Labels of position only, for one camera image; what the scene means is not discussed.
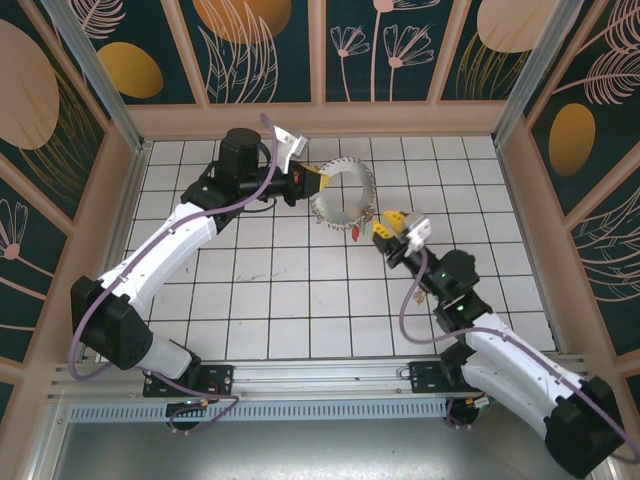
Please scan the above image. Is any silver toothed key organizer ring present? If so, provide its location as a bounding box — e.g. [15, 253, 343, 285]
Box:
[308, 155, 375, 232]

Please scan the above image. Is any brushed steel sheet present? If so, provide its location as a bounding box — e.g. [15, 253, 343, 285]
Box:
[29, 419, 616, 480]

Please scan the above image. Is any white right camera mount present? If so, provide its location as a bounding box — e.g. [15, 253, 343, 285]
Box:
[401, 219, 434, 257]

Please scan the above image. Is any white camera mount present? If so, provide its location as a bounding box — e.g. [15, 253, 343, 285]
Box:
[401, 219, 434, 257]
[272, 127, 301, 175]

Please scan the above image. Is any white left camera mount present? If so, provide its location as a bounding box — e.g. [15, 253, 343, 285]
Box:
[272, 127, 301, 175]

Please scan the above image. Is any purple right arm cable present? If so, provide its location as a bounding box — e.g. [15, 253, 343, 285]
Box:
[399, 247, 640, 464]

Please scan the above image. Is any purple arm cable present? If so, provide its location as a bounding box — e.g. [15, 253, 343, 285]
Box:
[399, 247, 640, 464]
[68, 113, 281, 434]

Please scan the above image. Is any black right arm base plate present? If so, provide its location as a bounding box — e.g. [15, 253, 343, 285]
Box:
[408, 359, 481, 396]

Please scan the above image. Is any aluminium corner post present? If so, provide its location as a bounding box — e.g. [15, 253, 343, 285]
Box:
[492, 0, 586, 146]
[42, 0, 151, 154]

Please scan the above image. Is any long grooved aluminium rail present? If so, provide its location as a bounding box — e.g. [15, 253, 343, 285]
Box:
[47, 353, 594, 401]

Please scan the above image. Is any grey slotted cable duct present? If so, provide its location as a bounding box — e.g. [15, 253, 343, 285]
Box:
[69, 402, 451, 422]

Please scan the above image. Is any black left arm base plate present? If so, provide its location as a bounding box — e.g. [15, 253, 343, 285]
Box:
[143, 363, 236, 399]

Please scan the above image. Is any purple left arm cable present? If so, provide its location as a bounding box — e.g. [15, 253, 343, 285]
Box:
[68, 113, 281, 434]

